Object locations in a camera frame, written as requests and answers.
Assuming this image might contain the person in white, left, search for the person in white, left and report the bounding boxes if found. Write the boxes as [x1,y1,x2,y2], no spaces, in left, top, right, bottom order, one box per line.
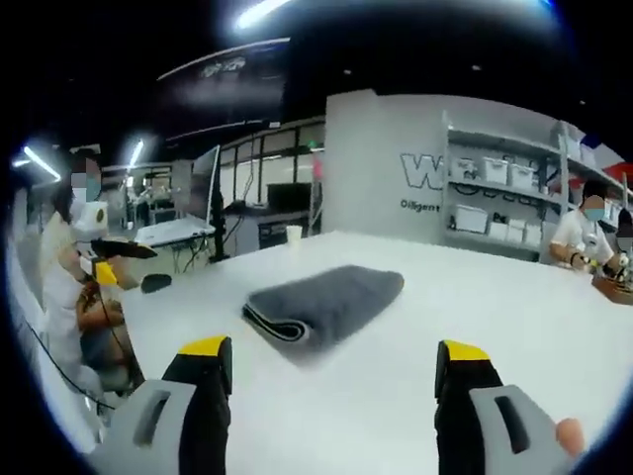
[37,207,108,397]

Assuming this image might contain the large purple-screen monitor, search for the large purple-screen monitor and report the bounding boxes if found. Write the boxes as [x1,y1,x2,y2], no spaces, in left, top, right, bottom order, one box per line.
[190,144,223,234]

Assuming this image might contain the grey towel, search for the grey towel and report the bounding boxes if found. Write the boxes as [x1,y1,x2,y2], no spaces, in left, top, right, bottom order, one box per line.
[241,264,406,347]

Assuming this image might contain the black computer mouse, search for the black computer mouse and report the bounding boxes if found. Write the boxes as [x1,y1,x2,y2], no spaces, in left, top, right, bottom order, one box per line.
[140,273,173,294]

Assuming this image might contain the ceiling light strip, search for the ceiling light strip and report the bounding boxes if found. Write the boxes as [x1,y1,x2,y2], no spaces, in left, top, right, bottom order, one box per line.
[235,0,293,30]

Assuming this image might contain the pink sign on stand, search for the pink sign on stand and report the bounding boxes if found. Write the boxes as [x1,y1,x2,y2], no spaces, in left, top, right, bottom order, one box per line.
[311,152,327,199]

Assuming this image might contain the wooden tray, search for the wooden tray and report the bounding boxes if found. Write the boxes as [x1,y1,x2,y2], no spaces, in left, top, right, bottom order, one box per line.
[591,274,633,306]

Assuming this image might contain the group of white storage boxes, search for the group of white storage boxes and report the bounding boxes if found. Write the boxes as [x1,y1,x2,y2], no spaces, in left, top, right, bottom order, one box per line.
[452,155,624,246]

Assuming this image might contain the person's right hand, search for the person's right hand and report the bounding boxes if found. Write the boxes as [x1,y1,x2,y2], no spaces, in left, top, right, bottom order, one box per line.
[554,418,587,459]

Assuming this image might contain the black monitor stand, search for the black monitor stand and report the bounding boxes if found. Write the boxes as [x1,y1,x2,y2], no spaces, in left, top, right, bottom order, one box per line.
[207,187,233,263]

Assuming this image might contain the person's legs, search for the person's legs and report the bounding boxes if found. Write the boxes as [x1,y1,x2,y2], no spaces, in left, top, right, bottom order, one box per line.
[78,281,147,397]

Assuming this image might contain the white tilted screen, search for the white tilted screen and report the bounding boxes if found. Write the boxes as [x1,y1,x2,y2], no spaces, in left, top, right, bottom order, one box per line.
[134,219,218,247]

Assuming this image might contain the person's head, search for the person's head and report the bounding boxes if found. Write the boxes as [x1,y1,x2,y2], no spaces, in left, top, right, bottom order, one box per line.
[51,150,105,224]

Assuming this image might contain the grey metal shelf rack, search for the grey metal shelf rack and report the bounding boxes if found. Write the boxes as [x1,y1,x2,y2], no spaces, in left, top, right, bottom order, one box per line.
[441,109,633,258]

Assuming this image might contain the black background screen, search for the black background screen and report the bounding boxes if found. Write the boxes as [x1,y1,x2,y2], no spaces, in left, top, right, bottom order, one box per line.
[266,181,314,208]

